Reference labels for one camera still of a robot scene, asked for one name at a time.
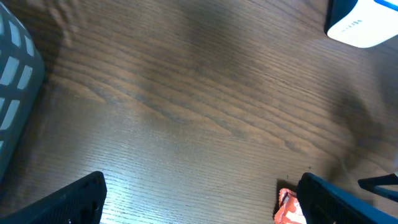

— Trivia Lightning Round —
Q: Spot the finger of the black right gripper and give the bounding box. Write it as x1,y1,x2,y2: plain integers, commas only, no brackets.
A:
358,173,398,202

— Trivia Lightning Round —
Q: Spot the orange snack bar wrapper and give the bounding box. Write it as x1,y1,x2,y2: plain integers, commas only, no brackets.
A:
274,188,307,224

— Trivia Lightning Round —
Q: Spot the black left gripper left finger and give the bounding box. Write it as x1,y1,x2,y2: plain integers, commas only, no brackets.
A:
1,171,107,224

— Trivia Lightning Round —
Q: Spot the grey plastic shopping basket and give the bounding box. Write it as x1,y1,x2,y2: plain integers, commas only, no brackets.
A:
1,4,45,177

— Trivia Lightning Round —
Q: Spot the white barcode scanner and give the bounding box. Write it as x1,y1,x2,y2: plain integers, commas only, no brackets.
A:
325,0,397,48

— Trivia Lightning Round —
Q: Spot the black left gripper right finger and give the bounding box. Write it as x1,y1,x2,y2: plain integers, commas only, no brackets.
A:
297,172,397,224

